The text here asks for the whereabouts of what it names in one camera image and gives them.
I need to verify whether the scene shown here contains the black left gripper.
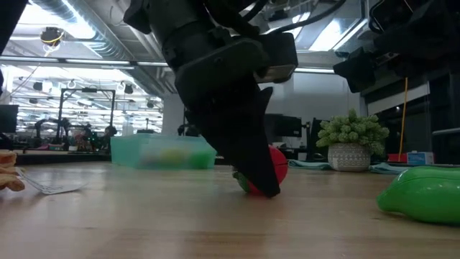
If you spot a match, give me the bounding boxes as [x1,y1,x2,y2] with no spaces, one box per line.
[163,21,282,199]

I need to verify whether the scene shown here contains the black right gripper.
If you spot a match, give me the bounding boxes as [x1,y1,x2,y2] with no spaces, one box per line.
[332,0,460,94]

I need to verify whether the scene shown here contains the red toy fruit green cap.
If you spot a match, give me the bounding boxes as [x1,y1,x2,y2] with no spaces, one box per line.
[232,144,290,197]

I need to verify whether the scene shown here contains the yellow toy lemon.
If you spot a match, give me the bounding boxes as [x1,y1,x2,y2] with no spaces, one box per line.
[160,149,188,165]

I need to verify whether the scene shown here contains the teal plastic tupperware container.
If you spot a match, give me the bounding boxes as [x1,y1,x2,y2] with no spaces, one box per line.
[109,133,218,171]

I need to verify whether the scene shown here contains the black monitor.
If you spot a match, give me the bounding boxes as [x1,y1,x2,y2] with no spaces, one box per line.
[264,114,303,138]
[0,104,19,134]

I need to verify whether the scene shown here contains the green plant in white pot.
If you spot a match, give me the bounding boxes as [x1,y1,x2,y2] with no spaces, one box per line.
[316,109,391,173]

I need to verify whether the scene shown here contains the blue box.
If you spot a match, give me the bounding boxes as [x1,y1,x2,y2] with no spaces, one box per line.
[407,150,435,165]

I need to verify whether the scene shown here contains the person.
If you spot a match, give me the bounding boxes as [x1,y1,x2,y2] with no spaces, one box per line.
[101,124,118,152]

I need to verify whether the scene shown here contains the green toy pea pod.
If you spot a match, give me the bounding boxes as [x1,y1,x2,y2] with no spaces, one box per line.
[376,165,460,224]

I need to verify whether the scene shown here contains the long ceiling light bar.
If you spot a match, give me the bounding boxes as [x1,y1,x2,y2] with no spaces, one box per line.
[0,56,336,75]

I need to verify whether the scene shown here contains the white paper card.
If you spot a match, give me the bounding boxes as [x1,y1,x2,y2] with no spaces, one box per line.
[17,168,87,196]

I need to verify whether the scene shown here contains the yellow cable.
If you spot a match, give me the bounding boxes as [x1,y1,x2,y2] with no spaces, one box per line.
[397,77,409,163]

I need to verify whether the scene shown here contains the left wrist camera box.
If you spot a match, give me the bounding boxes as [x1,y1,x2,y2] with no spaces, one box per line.
[253,32,299,84]

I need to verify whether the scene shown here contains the background black rig frame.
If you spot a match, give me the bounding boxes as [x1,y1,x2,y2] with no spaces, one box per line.
[57,87,116,145]

